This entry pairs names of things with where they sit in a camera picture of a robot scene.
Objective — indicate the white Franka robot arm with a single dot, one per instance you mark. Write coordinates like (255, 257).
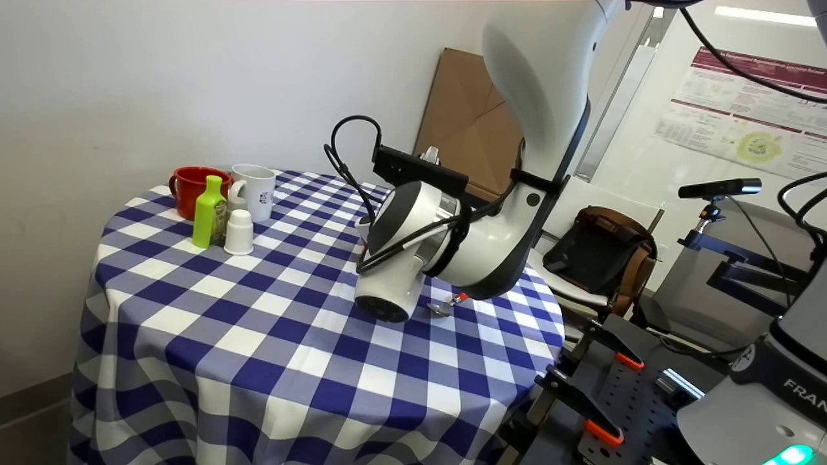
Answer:
(534, 79)

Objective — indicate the brown cardboard box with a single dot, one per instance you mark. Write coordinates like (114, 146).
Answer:
(466, 120)

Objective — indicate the white mug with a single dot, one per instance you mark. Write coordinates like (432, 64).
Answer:
(256, 194)

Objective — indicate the small white cup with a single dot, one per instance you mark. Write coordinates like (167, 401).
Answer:
(239, 234)

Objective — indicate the dark chair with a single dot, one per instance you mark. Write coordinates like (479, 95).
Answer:
(597, 249)

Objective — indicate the blue white checkered tablecloth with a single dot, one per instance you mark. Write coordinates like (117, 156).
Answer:
(260, 363)

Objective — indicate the green bottle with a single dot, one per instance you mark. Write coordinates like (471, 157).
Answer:
(207, 214)

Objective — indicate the red mug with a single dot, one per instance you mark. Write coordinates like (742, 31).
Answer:
(188, 188)

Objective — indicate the black perforated board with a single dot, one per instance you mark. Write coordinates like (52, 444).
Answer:
(636, 404)

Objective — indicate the grey panel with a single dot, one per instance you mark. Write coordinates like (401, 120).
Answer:
(714, 293)

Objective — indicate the black blue tripod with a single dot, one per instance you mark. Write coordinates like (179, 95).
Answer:
(740, 267)

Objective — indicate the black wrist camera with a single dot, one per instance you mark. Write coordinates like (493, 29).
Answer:
(423, 172)

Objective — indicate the grey metal frame strip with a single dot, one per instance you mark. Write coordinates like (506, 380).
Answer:
(617, 103)

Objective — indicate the black bar camera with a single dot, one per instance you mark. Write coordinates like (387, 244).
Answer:
(720, 186)

